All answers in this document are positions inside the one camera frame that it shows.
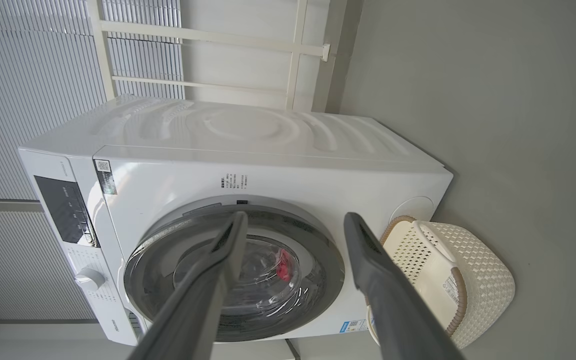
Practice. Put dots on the cream perforated laundry basket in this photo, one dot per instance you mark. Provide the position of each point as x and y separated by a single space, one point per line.
478 270

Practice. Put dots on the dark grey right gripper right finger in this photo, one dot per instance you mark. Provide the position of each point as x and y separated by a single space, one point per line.
388 300

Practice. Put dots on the white slatted window blind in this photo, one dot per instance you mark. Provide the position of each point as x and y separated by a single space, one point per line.
28 100

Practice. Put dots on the white front-load washing machine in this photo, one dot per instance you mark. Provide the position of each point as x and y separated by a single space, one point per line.
268 165

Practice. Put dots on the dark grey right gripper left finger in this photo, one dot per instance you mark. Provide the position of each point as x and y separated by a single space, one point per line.
198 300

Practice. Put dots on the white metal rack frame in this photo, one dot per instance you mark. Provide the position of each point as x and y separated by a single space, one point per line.
208 36

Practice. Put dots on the red and white garment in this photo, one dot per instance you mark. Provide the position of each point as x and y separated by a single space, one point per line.
284 267

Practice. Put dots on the round glass washer door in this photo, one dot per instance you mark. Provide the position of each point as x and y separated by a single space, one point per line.
288 305

